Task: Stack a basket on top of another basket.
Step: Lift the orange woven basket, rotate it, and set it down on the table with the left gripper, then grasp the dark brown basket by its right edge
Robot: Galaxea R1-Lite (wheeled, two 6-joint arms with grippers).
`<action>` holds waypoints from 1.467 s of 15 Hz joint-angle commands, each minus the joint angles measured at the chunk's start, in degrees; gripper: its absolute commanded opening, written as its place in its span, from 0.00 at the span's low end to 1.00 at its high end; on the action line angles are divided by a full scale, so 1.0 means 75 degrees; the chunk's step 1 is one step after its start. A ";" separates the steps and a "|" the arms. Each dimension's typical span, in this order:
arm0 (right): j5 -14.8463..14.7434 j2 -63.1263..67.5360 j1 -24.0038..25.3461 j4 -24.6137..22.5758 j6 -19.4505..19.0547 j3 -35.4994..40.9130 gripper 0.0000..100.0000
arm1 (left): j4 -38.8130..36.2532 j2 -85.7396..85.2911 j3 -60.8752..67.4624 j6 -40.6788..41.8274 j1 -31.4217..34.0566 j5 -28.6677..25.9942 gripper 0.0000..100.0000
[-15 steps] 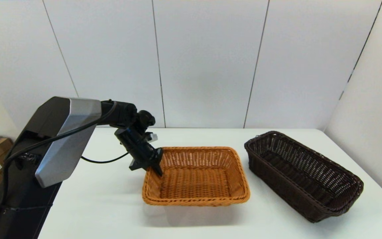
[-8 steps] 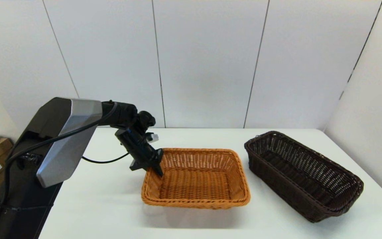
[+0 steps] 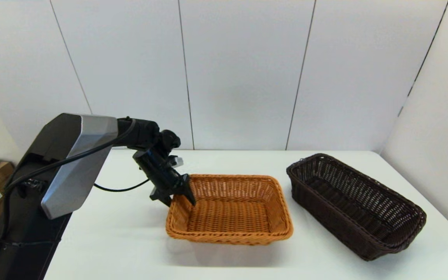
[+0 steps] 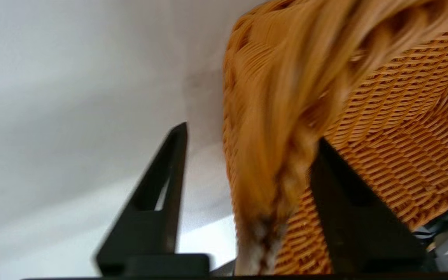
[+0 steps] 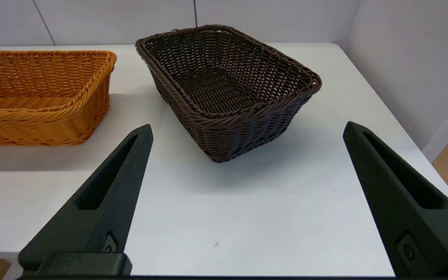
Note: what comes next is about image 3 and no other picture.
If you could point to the dark brown wicker basket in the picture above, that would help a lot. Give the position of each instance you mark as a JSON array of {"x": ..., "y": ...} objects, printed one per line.
[{"x": 358, "y": 210}]

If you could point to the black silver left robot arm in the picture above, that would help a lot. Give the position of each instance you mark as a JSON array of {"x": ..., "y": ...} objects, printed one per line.
[{"x": 76, "y": 163}]

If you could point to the orange wicker basket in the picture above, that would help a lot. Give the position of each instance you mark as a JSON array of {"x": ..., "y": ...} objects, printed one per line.
[{"x": 228, "y": 217}]

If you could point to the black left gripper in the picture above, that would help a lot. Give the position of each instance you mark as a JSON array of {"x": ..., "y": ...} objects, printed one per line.
[{"x": 160, "y": 171}]

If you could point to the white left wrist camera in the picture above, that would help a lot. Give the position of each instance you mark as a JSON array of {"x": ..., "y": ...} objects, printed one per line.
[{"x": 176, "y": 161}]

